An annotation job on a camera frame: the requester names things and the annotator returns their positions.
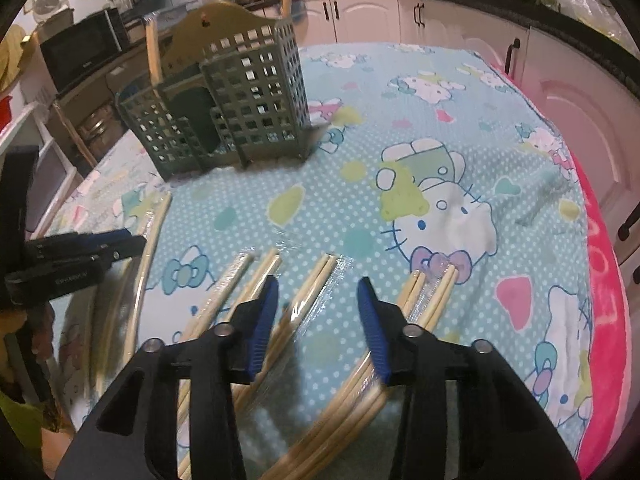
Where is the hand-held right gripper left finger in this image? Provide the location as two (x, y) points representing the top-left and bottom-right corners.
(57, 275), (281, 480)

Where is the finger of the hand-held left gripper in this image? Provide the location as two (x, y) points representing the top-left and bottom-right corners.
(26, 228), (147, 264)
(4, 254), (117, 307)

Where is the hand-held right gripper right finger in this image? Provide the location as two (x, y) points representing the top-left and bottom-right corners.
(356, 275), (582, 480)

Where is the green plastic utensil holder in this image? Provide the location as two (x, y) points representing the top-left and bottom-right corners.
(116, 2), (310, 181)

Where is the person's left forearm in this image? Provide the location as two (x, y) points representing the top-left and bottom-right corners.
(0, 389), (48, 455)

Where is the white rack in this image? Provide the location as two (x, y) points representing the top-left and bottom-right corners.
(0, 104), (77, 241)

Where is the steel cooking pot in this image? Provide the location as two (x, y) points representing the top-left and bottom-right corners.
(80, 105), (126, 147)

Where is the blue cartoon printed blanket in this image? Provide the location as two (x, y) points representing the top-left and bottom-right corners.
(50, 42), (596, 480)

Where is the round bamboo board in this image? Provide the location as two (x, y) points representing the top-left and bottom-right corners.
(0, 25), (32, 92)

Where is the black microwave oven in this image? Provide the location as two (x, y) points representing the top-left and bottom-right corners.
(40, 7), (129, 93)

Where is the wooden shelf table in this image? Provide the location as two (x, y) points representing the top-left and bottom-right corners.
(52, 42), (168, 171)

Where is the pink fleece blanket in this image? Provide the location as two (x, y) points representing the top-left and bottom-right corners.
(490, 60), (632, 480)

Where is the white kitchen cabinet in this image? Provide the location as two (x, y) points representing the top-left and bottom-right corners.
(250, 0), (640, 267)

